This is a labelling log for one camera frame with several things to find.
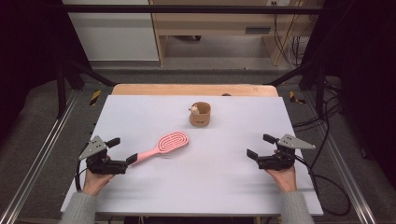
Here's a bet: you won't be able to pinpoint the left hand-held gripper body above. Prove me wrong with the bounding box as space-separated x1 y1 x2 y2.
78 134 129 175

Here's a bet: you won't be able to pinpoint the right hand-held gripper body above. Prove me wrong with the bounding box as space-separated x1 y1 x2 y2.
257 133 317 172

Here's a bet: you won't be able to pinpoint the pink hairbrush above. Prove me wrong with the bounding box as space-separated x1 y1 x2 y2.
134 130 191 164

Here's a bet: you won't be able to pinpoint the person's left hand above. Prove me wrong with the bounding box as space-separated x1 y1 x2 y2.
81 169 116 197

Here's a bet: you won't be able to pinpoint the person's right hand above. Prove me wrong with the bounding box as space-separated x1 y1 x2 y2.
265 149 298 194

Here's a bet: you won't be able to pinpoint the yellow black striped tape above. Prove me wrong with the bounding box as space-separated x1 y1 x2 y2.
89 90 103 106
289 91 306 105

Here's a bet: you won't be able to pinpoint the light wooden table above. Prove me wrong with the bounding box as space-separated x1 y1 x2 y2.
110 83 279 98

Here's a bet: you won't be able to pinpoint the white cabinet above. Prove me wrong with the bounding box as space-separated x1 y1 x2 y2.
61 0 161 63

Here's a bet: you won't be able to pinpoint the black curtain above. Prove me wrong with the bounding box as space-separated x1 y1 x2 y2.
300 0 396 183
0 0 92 144

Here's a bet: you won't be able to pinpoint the light wooden desk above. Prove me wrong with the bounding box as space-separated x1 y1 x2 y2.
148 0 314 67

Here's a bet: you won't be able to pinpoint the left hand-held gripper black cable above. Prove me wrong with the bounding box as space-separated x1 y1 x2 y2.
74 158 91 193

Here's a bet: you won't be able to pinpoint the hand-held gripper black cable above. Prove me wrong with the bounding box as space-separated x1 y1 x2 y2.
293 154 352 217
74 158 91 193

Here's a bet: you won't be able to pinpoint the black floor cables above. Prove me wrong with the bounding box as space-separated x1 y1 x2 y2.
291 78 344 171

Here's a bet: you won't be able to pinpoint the right hand-held gripper black cable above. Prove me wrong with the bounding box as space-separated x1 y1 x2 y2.
293 154 352 217

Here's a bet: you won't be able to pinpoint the aluminium floor rail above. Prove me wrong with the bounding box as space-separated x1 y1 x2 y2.
302 92 378 224
0 89 81 224

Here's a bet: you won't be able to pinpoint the black frame brace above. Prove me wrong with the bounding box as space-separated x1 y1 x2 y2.
265 60 329 119
55 58 117 119

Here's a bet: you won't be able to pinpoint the hanging cable bundle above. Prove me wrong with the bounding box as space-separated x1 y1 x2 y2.
271 13 311 68

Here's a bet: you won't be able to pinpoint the black horizontal frame bar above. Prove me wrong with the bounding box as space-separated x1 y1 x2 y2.
60 4 326 15

